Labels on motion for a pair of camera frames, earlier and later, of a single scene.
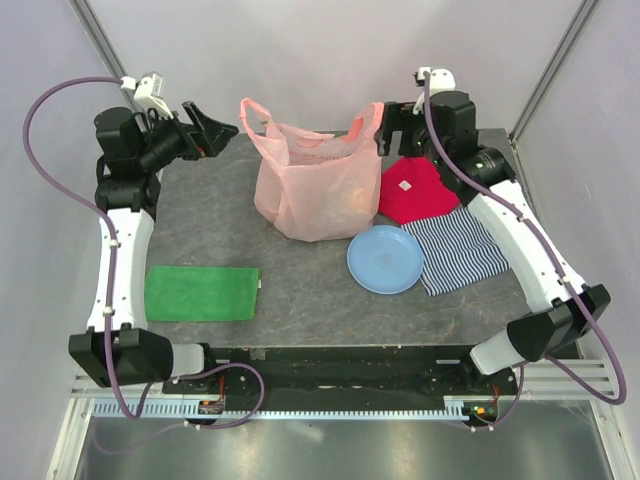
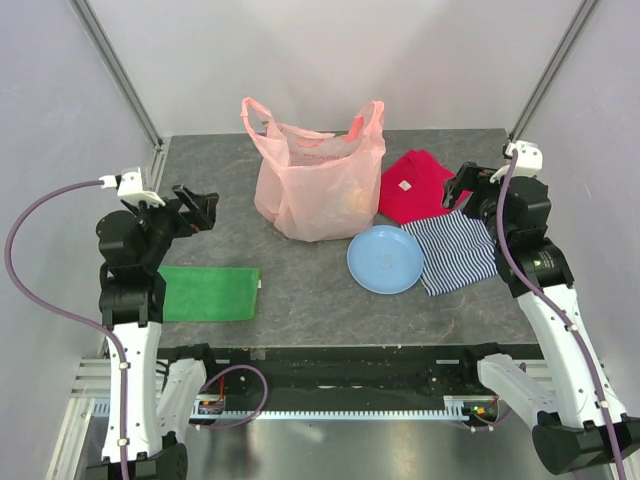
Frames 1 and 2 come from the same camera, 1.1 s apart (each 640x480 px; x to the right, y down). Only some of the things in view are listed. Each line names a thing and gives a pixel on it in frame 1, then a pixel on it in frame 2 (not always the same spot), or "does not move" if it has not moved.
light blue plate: x=385 y=259 does not move
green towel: x=198 y=293 does not move
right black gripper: x=398 y=116 → x=472 y=177
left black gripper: x=218 y=137 → x=185 y=228
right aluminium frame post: x=584 y=11 does not move
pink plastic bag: x=313 y=185 does not move
